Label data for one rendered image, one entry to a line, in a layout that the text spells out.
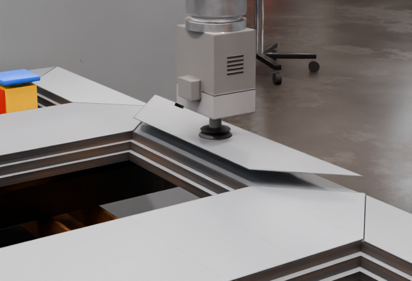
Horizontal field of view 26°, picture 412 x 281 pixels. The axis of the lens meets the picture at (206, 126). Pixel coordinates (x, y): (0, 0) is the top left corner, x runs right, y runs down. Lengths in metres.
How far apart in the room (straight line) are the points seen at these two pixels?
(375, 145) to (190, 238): 3.18
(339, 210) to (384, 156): 2.93
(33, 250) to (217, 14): 0.37
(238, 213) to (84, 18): 0.81
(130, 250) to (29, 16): 0.84
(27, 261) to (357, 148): 3.19
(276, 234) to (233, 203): 0.09
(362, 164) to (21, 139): 2.68
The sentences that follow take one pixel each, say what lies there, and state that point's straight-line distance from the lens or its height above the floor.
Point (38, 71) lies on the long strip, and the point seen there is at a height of 0.85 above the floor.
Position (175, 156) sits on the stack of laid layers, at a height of 0.84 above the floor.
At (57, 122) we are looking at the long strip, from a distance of 1.27.
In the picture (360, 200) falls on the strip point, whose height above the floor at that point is 0.85.
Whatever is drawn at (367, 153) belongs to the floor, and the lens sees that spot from 3.91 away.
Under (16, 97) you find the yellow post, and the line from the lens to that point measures 1.39.
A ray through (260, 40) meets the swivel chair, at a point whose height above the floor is 0.19.
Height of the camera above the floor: 1.20
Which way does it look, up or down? 16 degrees down
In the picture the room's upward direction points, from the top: straight up
